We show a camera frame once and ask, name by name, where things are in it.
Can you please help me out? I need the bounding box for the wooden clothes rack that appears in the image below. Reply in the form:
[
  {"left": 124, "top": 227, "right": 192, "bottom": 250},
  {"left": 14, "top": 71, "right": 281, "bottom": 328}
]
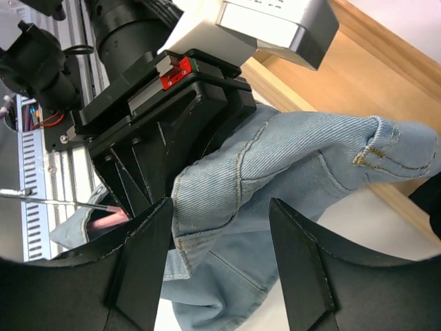
[{"left": 240, "top": 0, "right": 441, "bottom": 239}]

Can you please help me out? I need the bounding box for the aluminium mounting rail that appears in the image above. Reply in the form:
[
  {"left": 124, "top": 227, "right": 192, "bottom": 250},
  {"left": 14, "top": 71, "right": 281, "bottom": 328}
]
[{"left": 41, "top": 1, "right": 108, "bottom": 201}]

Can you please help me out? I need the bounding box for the black hanging garment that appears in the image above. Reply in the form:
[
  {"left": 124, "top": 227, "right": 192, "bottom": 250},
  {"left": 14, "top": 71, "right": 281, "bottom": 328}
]
[{"left": 409, "top": 173, "right": 441, "bottom": 217}]

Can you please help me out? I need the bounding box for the pink hanger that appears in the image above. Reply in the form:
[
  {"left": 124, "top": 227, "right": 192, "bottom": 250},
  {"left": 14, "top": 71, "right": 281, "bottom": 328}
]
[{"left": 0, "top": 188, "right": 130, "bottom": 232}]

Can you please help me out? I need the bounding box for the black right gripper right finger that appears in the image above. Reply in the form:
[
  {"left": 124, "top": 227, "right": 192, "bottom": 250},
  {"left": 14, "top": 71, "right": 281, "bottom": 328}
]
[{"left": 269, "top": 199, "right": 440, "bottom": 330}]

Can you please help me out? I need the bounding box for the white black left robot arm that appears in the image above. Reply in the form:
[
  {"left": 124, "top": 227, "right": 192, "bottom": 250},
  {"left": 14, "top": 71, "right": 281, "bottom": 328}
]
[{"left": 1, "top": 1, "right": 256, "bottom": 217}]

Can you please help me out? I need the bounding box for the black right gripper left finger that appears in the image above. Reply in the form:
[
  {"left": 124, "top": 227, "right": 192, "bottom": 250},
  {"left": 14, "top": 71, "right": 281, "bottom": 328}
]
[{"left": 1, "top": 198, "right": 173, "bottom": 330}]

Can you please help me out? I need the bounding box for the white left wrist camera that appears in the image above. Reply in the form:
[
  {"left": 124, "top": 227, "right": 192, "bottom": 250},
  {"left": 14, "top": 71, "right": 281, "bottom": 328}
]
[{"left": 156, "top": 0, "right": 340, "bottom": 72}]

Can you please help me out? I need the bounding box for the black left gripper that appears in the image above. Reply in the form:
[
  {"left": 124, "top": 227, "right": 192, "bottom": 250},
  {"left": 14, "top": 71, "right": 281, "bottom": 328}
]
[{"left": 80, "top": 50, "right": 256, "bottom": 217}]

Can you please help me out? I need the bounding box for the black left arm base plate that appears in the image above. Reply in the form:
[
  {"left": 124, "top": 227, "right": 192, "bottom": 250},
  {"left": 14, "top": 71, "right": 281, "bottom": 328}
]
[{"left": 42, "top": 108, "right": 89, "bottom": 152}]

